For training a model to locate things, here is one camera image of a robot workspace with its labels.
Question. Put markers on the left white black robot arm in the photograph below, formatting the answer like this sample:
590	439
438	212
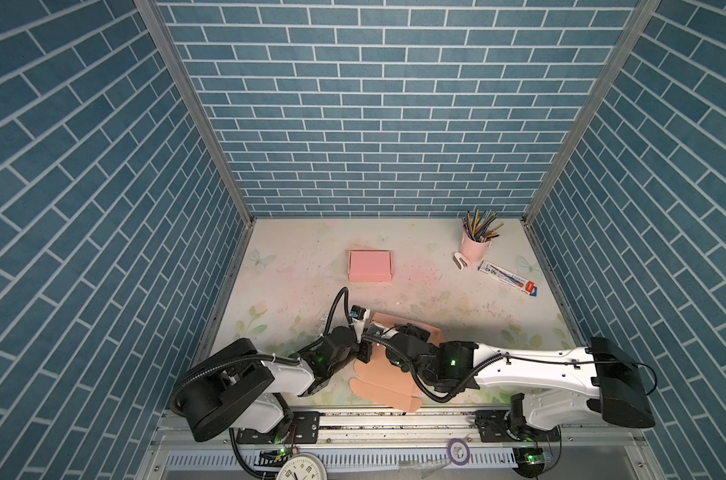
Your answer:
240	388

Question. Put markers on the white round clock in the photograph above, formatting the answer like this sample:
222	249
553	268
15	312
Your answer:
303	466

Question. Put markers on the pink paper box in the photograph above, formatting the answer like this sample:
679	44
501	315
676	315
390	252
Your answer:
373	266

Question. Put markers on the pink pencil cup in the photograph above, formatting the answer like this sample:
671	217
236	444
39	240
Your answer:
473	251

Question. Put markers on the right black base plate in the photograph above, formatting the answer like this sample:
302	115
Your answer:
496	426

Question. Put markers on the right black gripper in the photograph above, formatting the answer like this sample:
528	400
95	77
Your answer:
412	331

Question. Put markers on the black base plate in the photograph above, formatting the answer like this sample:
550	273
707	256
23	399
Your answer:
302	427
496	426

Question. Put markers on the purple tape roll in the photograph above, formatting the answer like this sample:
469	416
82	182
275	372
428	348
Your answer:
458	452

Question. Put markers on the orange paper box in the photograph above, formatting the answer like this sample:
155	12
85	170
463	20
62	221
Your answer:
385	384

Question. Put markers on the aluminium mounting rail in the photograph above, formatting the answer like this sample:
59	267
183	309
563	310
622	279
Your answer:
434	426

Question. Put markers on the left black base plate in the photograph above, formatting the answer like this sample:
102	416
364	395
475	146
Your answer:
302	427

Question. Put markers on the white toothpaste tube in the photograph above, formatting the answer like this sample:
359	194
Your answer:
508	278

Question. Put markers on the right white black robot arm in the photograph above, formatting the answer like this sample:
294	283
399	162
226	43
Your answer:
599	382

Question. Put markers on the coloured pencils bundle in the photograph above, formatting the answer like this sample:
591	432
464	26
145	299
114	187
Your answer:
481	226

